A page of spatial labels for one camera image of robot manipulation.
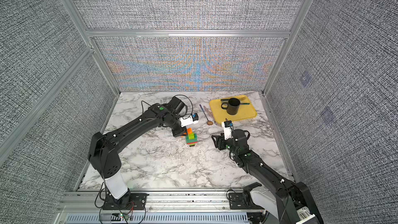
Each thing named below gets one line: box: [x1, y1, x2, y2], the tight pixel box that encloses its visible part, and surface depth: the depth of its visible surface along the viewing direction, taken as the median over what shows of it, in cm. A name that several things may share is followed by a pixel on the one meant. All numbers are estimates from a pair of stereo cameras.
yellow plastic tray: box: [209, 94, 258, 123], surface depth 112 cm
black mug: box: [220, 97, 241, 116], surface depth 107 cm
